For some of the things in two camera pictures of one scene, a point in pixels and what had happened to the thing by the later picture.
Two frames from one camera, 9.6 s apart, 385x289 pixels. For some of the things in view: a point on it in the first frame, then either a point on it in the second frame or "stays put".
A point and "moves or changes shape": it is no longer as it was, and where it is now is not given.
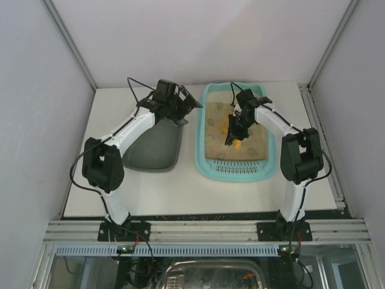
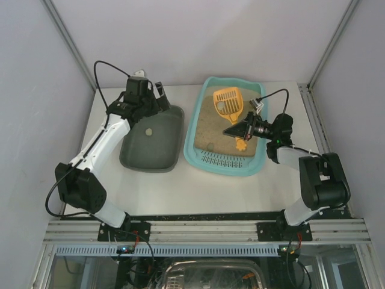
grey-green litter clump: [219, 105] -> [148, 132]
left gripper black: [183, 106] -> [155, 100]
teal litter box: [256, 161] moves or changes shape
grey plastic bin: [156, 150] stays put
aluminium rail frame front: [344, 230] stays put
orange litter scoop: [224, 127] moves or changes shape
